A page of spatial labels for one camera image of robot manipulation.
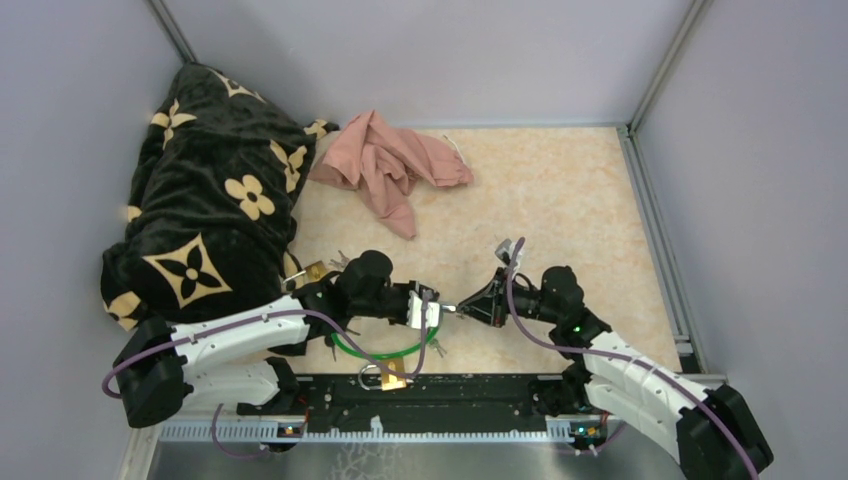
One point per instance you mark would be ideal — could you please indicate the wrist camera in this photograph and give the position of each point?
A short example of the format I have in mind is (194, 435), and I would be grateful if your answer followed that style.
(424, 311)
(509, 254)

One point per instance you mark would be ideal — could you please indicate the green cable lock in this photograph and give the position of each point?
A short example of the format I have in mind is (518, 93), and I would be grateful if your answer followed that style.
(432, 341)

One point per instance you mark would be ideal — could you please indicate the aluminium frame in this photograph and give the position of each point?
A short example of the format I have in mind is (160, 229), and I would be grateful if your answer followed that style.
(662, 250)

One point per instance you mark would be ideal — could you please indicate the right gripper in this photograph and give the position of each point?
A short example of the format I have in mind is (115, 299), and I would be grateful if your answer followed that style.
(490, 303)

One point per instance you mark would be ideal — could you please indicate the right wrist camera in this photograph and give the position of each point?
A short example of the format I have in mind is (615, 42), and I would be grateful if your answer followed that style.
(509, 254)

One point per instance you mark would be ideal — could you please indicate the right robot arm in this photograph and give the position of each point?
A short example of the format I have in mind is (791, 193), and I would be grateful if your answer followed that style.
(711, 433)

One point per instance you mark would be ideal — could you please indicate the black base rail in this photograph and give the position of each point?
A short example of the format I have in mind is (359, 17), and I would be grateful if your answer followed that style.
(432, 403)

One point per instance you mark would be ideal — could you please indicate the pink cloth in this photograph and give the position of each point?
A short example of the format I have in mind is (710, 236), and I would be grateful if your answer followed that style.
(383, 164)

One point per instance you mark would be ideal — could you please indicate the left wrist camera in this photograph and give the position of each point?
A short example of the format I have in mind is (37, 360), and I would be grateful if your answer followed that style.
(424, 311)

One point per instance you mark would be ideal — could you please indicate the brass padlock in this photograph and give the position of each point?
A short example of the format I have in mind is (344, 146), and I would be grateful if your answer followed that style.
(296, 275)
(387, 381)

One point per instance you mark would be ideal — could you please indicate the black floral blanket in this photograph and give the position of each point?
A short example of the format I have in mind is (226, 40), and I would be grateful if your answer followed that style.
(209, 214)

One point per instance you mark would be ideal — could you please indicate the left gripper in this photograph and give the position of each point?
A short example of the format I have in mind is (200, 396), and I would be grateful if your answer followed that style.
(413, 285)

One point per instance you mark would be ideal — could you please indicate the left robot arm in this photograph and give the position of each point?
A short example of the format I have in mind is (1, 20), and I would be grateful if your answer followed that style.
(164, 369)

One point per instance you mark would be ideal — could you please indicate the black-headed key bunch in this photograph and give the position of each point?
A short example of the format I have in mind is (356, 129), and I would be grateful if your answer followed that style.
(331, 344)

